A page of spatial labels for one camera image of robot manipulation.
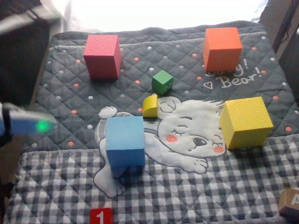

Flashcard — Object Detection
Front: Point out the light blue box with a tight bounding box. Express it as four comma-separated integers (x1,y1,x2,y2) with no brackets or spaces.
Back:
106,116,146,168

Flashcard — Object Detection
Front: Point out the large orange block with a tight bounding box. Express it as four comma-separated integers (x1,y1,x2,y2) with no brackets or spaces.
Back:
202,27,242,72

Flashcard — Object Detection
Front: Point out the small green cube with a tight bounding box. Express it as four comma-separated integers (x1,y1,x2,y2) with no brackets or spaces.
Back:
151,70,174,95

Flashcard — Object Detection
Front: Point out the small red cube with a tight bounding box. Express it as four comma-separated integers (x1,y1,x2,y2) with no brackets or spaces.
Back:
90,207,113,224

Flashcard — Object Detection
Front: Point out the large red block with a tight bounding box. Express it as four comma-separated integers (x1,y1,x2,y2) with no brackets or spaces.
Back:
83,35,122,79

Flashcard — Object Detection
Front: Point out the small yellow half-round block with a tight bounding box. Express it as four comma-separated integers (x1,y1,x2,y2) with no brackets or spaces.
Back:
142,93,159,117

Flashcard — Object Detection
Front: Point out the grey quilt with printed bear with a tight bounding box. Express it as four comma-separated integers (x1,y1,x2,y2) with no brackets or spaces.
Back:
9,23,299,224

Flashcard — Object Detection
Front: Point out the yellow foam cube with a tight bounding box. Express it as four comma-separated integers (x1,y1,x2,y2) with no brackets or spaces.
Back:
220,97,274,150

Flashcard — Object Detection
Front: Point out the small wooden letter block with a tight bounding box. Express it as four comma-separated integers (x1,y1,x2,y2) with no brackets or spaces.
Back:
278,188,299,217

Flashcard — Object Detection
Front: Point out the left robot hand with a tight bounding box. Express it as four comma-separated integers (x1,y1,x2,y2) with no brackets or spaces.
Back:
0,102,58,138

